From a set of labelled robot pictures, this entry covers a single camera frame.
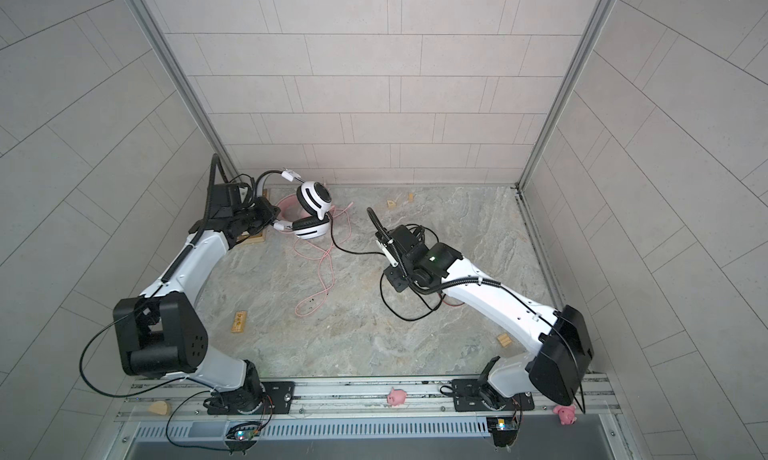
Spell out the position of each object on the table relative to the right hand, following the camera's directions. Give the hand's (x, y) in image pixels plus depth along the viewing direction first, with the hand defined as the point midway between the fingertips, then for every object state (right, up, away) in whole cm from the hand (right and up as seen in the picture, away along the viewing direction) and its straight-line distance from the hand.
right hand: (395, 270), depth 77 cm
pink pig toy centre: (0, -29, -7) cm, 30 cm away
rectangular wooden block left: (-43, -15, +4) cm, 46 cm away
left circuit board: (-33, -32, -13) cm, 48 cm away
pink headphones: (-38, +16, +31) cm, 51 cm away
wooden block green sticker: (-2, +18, +34) cm, 39 cm away
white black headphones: (-20, +18, -3) cm, 27 cm away
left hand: (-31, +18, +8) cm, 37 cm away
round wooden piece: (-55, -30, -9) cm, 63 cm away
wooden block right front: (+29, -19, +2) cm, 35 cm away
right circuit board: (+25, -35, -9) cm, 44 cm away
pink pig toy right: (+39, -30, -10) cm, 50 cm away
